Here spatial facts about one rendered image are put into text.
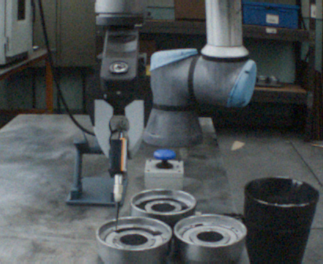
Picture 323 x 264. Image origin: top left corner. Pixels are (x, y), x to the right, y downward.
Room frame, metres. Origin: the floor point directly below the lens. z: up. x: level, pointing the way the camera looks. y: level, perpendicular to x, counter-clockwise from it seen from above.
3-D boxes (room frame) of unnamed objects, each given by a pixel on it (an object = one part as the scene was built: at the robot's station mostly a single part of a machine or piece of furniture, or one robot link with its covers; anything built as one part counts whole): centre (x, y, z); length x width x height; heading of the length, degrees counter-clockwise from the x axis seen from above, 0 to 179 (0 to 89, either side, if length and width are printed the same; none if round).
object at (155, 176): (0.89, -0.07, 0.82); 0.08 x 0.07 x 0.05; 175
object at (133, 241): (0.62, -0.01, 0.82); 0.10 x 0.10 x 0.04
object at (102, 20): (0.74, 0.01, 1.07); 0.09 x 0.08 x 0.12; 175
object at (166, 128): (1.23, -0.12, 0.85); 0.15 x 0.15 x 0.10
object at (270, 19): (4.26, -1.26, 1.11); 0.52 x 0.38 x 0.22; 85
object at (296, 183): (1.79, -0.63, 0.21); 0.34 x 0.34 x 0.43
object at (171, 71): (1.23, -0.12, 0.97); 0.13 x 0.12 x 0.14; 61
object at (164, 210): (0.73, -0.06, 0.82); 0.10 x 0.10 x 0.04
